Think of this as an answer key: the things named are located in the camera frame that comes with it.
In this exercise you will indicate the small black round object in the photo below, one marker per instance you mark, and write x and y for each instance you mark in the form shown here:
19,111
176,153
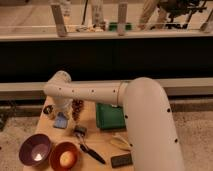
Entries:
48,110

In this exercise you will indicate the orange bowl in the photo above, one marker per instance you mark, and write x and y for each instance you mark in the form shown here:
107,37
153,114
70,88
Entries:
54,159

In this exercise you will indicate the blue sponge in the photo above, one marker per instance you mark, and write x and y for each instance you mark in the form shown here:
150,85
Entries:
61,121

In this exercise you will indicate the bunch of dark grapes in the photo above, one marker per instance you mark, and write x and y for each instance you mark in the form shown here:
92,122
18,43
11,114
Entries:
77,107

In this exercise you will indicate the yellow banana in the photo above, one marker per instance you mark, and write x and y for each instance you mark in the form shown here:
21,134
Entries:
120,142

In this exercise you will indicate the purple bowl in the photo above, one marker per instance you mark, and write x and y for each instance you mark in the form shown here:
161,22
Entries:
35,150

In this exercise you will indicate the black rectangular block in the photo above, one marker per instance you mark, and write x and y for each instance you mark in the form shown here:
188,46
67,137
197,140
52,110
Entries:
121,160

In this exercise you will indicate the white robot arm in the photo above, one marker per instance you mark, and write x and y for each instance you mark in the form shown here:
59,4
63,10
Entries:
148,116

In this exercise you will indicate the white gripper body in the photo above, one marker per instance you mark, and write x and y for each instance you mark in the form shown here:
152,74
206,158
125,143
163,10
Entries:
63,105

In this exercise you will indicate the yellow round fruit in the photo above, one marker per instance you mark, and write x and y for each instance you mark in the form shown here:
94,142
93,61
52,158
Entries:
66,159

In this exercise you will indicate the green box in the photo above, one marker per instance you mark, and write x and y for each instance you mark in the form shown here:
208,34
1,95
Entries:
108,117

